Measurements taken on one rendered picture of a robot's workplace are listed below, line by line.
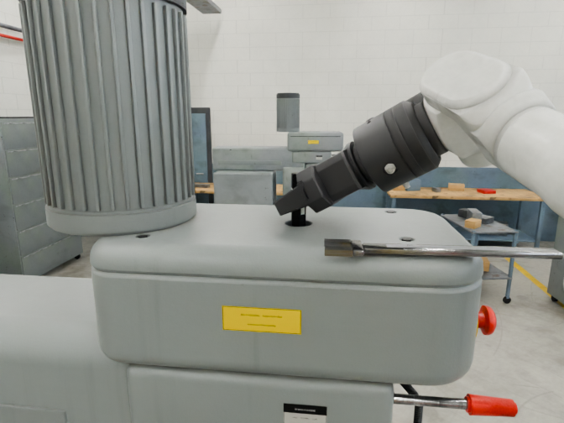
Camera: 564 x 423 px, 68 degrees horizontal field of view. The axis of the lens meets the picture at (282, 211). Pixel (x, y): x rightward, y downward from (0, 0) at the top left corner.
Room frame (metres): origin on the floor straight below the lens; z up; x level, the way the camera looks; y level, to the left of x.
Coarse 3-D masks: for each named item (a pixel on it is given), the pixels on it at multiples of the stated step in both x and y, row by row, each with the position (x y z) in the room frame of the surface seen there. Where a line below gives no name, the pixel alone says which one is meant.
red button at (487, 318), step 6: (486, 306) 0.52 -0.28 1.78; (480, 312) 0.52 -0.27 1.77; (486, 312) 0.51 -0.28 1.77; (492, 312) 0.51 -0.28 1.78; (480, 318) 0.51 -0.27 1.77; (486, 318) 0.51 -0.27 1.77; (492, 318) 0.50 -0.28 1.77; (480, 324) 0.51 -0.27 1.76; (486, 324) 0.51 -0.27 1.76; (492, 324) 0.50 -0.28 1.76; (486, 330) 0.51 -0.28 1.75; (492, 330) 0.50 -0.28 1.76
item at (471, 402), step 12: (396, 396) 0.44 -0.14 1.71; (408, 396) 0.43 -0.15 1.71; (420, 396) 0.43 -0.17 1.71; (432, 396) 0.43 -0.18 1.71; (468, 396) 0.43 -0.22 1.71; (480, 396) 0.43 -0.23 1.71; (456, 408) 0.42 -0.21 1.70; (468, 408) 0.42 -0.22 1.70; (480, 408) 0.42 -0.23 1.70; (492, 408) 0.42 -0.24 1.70; (504, 408) 0.41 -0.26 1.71; (516, 408) 0.42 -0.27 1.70
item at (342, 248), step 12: (324, 240) 0.45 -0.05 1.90; (336, 240) 0.45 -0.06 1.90; (348, 240) 0.45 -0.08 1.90; (336, 252) 0.41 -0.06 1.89; (348, 252) 0.41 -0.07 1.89; (360, 252) 0.41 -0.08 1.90; (372, 252) 0.42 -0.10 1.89; (384, 252) 0.42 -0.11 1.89; (396, 252) 0.42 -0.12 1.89; (408, 252) 0.42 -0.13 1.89; (420, 252) 0.42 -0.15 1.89; (432, 252) 0.41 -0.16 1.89; (444, 252) 0.41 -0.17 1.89; (456, 252) 0.41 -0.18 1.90; (468, 252) 0.41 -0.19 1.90; (480, 252) 0.41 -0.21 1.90; (492, 252) 0.41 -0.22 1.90; (504, 252) 0.41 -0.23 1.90; (516, 252) 0.41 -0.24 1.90; (528, 252) 0.41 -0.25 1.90; (540, 252) 0.41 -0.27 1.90; (552, 252) 0.41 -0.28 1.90
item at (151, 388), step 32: (128, 384) 0.46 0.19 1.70; (160, 384) 0.45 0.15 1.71; (192, 384) 0.45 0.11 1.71; (224, 384) 0.44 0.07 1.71; (256, 384) 0.44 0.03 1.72; (288, 384) 0.44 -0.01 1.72; (320, 384) 0.43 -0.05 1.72; (352, 384) 0.43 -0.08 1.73; (384, 384) 0.43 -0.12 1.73; (160, 416) 0.45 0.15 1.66; (192, 416) 0.45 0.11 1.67; (224, 416) 0.44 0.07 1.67; (256, 416) 0.44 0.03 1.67; (288, 416) 0.43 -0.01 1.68; (320, 416) 0.43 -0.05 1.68; (352, 416) 0.42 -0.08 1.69; (384, 416) 0.42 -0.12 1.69
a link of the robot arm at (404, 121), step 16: (416, 96) 0.53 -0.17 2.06; (384, 112) 0.49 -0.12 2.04; (400, 112) 0.47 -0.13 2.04; (416, 112) 0.47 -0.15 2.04; (432, 112) 0.45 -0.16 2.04; (400, 128) 0.46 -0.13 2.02; (416, 128) 0.46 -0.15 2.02; (432, 128) 0.46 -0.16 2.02; (448, 128) 0.45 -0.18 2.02; (400, 144) 0.46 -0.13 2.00; (416, 144) 0.45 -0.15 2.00; (432, 144) 0.46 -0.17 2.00; (448, 144) 0.46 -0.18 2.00; (464, 144) 0.46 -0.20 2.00; (416, 160) 0.46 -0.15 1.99; (432, 160) 0.46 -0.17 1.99; (464, 160) 0.49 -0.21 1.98; (480, 160) 0.47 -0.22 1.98
